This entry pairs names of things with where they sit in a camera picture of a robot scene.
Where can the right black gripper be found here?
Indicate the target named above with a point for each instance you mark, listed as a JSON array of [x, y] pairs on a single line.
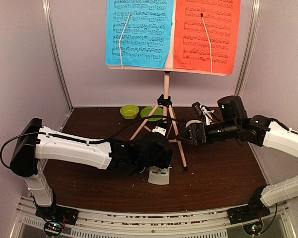
[[195, 129]]

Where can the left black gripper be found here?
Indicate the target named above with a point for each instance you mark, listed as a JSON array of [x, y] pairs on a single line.
[[165, 162]]

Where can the white metronome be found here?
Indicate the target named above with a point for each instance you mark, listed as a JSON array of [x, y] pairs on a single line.
[[158, 176]]

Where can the pink music stand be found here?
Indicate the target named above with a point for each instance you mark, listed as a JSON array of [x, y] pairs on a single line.
[[165, 100]]

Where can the red paper sheet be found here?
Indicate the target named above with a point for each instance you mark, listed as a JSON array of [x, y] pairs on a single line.
[[206, 35]]

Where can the blue paper sheet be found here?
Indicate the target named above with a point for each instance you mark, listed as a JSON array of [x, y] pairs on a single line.
[[138, 33]]

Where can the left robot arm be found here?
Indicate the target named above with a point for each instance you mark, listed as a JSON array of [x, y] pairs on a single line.
[[38, 142]]

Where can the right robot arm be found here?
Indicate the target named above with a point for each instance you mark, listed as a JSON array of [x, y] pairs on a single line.
[[258, 130]]

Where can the dark bowl white inside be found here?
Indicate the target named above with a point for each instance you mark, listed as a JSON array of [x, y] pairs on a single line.
[[191, 123]]

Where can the lime green bowl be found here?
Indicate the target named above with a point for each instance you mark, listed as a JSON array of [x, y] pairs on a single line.
[[129, 111]]

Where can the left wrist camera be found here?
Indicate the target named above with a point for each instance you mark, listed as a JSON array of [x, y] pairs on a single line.
[[159, 130]]

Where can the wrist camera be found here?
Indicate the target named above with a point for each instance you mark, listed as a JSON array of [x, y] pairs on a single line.
[[159, 130], [203, 112]]

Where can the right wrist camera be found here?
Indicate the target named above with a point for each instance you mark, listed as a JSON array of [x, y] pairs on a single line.
[[203, 112]]

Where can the right aluminium post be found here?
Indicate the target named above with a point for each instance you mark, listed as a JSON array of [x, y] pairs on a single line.
[[250, 47]]

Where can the aluminium post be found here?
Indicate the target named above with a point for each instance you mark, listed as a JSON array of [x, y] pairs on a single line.
[[250, 47], [55, 53]]

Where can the left aluminium post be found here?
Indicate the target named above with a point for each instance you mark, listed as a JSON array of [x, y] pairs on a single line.
[[55, 53]]

